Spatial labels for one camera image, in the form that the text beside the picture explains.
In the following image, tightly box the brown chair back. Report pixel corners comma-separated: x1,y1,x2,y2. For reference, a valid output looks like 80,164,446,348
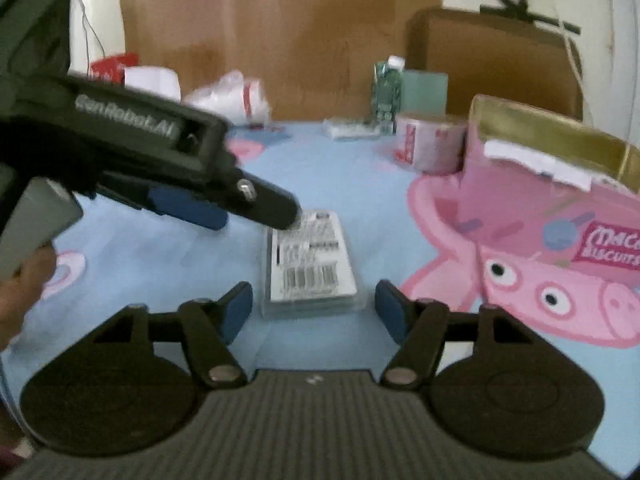
405,8,582,119

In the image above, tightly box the white tissue package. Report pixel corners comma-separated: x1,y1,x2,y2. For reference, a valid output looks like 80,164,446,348
124,66,181,102

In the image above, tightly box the red box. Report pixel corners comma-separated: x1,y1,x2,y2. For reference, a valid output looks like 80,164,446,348
89,52,139,84

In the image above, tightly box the teal cup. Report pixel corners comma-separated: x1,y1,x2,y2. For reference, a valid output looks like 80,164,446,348
400,70,448,116

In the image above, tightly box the clear plastic barcode package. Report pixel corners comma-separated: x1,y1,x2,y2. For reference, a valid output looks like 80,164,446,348
260,209,366,320

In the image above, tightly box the pink tape roll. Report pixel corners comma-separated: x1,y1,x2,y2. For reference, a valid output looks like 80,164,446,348
394,113,468,176

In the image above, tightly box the brown wooden headboard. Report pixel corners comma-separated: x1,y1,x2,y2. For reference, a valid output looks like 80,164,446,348
120,0,442,120

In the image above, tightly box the white plastic bag roll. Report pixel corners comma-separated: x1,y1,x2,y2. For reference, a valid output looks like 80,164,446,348
182,70,271,126

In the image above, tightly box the pink gold biscuit tin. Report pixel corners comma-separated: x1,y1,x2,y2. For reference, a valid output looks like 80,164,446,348
458,96,639,286

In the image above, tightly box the green drink carton white cap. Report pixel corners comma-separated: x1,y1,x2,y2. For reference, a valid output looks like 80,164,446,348
371,55,406,134

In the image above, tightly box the person's left hand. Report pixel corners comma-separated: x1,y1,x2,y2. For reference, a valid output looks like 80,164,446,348
0,243,56,350

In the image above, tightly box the blue pink cartoon bedsheet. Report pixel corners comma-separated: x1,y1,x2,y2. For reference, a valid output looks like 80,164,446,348
1,124,639,474

